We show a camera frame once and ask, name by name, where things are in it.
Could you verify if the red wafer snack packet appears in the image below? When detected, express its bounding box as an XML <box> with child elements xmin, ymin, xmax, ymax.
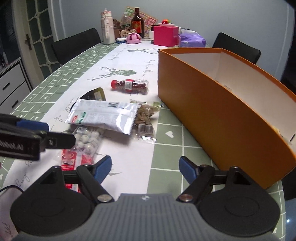
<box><xmin>60</xmin><ymin>149</ymin><xmax>94</xmax><ymax>194</ymax></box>

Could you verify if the clear white candy packet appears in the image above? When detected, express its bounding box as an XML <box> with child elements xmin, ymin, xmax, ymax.
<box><xmin>72</xmin><ymin>126</ymin><xmax>104</xmax><ymax>157</ymax></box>

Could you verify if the black dark snack packet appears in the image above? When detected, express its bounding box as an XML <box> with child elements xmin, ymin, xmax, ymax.
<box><xmin>70</xmin><ymin>87</ymin><xmax>106</xmax><ymax>110</ymax></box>

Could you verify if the silver white snack packet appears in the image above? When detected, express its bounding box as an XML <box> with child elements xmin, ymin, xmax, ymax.
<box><xmin>65</xmin><ymin>99</ymin><xmax>138</xmax><ymax>135</ymax></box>

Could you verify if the brown biscuit snack packet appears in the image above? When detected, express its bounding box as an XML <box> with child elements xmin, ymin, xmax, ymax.
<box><xmin>130</xmin><ymin>99</ymin><xmax>163</xmax><ymax>144</ymax></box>

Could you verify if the small red-capped candy bottle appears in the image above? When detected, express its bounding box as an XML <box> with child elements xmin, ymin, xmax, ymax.
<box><xmin>111</xmin><ymin>79</ymin><xmax>149</xmax><ymax>94</ymax></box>

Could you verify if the white drawer cabinet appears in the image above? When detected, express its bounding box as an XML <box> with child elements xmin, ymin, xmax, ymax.
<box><xmin>0</xmin><ymin>58</ymin><xmax>32</xmax><ymax>114</ymax></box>

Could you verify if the white printed table runner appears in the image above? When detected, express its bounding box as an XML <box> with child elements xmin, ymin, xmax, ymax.
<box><xmin>1</xmin><ymin>41</ymin><xmax>159</xmax><ymax>240</ymax></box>

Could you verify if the orange cardboard box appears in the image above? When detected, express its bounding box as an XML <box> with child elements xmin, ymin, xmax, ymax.
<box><xmin>158</xmin><ymin>48</ymin><xmax>295</xmax><ymax>189</ymax></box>

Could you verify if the black chair left side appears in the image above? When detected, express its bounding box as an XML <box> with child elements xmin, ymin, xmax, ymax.
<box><xmin>51</xmin><ymin>28</ymin><xmax>101</xmax><ymax>65</ymax></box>

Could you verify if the black chair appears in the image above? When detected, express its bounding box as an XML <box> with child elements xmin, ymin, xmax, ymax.
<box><xmin>51</xmin><ymin>28</ymin><xmax>101</xmax><ymax>65</ymax></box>
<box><xmin>212</xmin><ymin>32</ymin><xmax>261</xmax><ymax>64</ymax></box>

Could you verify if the glass panel door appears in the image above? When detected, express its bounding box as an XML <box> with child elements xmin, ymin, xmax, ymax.
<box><xmin>11</xmin><ymin>1</ymin><xmax>60</xmax><ymax>86</ymax></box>

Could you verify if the white tall water bottle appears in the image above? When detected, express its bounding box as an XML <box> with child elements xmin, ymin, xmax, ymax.
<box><xmin>101</xmin><ymin>9</ymin><xmax>115</xmax><ymax>45</ymax></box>

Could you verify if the small beige radio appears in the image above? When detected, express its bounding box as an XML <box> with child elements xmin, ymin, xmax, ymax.
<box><xmin>120</xmin><ymin>29</ymin><xmax>136</xmax><ymax>38</ymax></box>

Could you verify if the pink round container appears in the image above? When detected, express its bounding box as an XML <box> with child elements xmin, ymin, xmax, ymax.
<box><xmin>126</xmin><ymin>33</ymin><xmax>142</xmax><ymax>44</ymax></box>

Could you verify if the black chair right side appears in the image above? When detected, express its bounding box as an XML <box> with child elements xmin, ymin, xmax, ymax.
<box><xmin>212</xmin><ymin>32</ymin><xmax>261</xmax><ymax>64</ymax></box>

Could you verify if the clear plastic water bottle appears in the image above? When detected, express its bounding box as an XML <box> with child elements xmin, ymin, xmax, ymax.
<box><xmin>121</xmin><ymin>11</ymin><xmax>132</xmax><ymax>30</ymax></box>

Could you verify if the purple tissue pack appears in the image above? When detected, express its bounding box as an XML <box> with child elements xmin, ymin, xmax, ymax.
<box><xmin>178</xmin><ymin>28</ymin><xmax>206</xmax><ymax>48</ymax></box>

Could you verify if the dark liquor bottle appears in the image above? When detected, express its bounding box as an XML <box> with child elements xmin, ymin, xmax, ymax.
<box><xmin>131</xmin><ymin>8</ymin><xmax>144</xmax><ymax>38</ymax></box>

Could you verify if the small white cup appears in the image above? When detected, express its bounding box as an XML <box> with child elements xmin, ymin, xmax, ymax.
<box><xmin>148</xmin><ymin>31</ymin><xmax>154</xmax><ymax>40</ymax></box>

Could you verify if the magenta gift box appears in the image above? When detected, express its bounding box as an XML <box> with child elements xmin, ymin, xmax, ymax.
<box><xmin>154</xmin><ymin>25</ymin><xmax>179</xmax><ymax>47</ymax></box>

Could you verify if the colourful game board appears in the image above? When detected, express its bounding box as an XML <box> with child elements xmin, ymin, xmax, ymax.
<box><xmin>125</xmin><ymin>6</ymin><xmax>158</xmax><ymax>32</ymax></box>

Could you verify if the plate with toy fruit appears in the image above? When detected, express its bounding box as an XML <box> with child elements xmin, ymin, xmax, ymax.
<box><xmin>158</xmin><ymin>19</ymin><xmax>175</xmax><ymax>26</ymax></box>

